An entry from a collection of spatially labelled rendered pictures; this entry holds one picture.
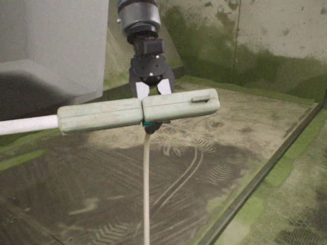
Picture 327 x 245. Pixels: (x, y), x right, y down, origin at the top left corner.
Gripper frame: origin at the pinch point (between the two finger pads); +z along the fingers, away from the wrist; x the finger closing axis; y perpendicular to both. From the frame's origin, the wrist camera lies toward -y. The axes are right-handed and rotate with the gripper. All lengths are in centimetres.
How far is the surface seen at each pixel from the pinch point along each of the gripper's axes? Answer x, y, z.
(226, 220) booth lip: -24, 43, 30
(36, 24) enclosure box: 28, 35, -43
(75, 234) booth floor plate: 25, 45, 24
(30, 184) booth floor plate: 43, 71, 5
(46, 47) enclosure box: 26, 37, -36
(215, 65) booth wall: -81, 160, -69
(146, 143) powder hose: 0.2, 25.0, 1.9
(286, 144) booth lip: -76, 81, 6
